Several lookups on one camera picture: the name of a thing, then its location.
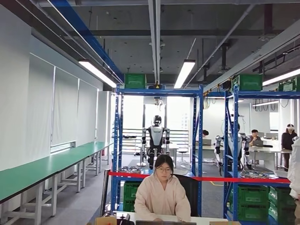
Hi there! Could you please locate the blue ceiling beam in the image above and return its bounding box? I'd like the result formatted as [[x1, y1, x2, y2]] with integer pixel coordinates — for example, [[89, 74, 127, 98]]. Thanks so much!
[[50, 0, 125, 83]]

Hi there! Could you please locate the grey ceiling rail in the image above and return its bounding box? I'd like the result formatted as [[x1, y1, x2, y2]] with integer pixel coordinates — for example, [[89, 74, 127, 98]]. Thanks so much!
[[148, 0, 161, 85]]

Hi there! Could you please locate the white and black humanoid robot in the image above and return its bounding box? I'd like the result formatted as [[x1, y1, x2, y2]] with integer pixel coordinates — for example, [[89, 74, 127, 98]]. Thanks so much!
[[141, 114, 171, 170], [214, 123, 253, 175]]

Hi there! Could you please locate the long ceiling light bar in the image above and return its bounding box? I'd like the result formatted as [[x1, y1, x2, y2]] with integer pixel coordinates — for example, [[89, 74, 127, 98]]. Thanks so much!
[[78, 59, 118, 89], [252, 99, 280, 108], [173, 59, 196, 90], [262, 67, 300, 87]]

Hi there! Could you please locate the leaning dark frame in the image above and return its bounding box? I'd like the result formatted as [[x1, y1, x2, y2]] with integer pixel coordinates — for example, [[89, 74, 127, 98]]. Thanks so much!
[[99, 169, 111, 218]]

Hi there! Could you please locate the black office chair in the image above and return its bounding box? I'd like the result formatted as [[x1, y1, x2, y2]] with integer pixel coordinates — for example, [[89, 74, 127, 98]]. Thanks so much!
[[174, 173, 200, 218]]

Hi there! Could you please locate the long green top workbench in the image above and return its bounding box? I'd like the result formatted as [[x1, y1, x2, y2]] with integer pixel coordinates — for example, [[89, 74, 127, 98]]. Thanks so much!
[[0, 141, 115, 225]]

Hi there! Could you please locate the white roller blind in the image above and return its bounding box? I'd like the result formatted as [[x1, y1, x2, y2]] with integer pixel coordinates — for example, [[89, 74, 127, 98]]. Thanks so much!
[[51, 66, 79, 147], [24, 54, 55, 163], [75, 79, 99, 147]]

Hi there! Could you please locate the round stool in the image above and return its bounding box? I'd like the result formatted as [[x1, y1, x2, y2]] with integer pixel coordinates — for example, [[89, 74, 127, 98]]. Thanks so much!
[[176, 148, 189, 165]]

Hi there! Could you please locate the open yellow cardboard box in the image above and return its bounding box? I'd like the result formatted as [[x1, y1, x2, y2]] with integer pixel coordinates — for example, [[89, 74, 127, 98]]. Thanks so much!
[[94, 216, 117, 225]]

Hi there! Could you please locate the wide grey overhead beam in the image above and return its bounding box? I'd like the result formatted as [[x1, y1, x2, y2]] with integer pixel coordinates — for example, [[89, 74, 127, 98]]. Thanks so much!
[[203, 18, 300, 93]]

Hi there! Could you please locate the blue steel shelf rack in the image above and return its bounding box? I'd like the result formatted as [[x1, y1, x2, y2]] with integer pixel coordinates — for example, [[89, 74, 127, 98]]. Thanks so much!
[[222, 86, 300, 225], [110, 85, 204, 218]]

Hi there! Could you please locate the red barrier tape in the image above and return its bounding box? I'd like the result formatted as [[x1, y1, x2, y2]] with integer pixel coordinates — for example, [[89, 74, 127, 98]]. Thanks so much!
[[108, 171, 291, 185]]

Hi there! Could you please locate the stamped metal part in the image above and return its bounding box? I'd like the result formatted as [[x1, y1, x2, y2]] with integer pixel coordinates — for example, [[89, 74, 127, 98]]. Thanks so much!
[[238, 170, 269, 180], [118, 165, 142, 174]]

